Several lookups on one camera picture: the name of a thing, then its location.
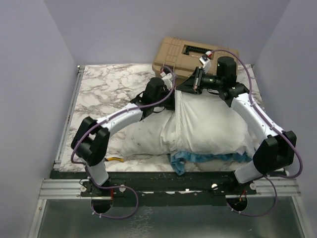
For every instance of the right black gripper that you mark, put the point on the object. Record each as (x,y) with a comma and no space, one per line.
(192,84)

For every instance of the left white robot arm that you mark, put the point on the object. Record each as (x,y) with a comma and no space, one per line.
(91,139)

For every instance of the white pillowcase blue trim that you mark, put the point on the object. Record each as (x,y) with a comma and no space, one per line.
(203,129)

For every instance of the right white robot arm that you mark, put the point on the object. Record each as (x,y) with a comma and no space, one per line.
(276,144)

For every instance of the tan plastic toolbox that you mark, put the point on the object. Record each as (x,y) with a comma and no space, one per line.
(182,56)

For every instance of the yellow handled pliers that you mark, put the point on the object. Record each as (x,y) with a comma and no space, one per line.
(114,159)

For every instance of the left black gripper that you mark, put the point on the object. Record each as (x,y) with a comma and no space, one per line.
(172,106)

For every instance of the white pillow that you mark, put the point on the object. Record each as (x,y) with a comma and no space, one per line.
(154,135)

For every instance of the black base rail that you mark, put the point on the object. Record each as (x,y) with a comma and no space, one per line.
(157,188)

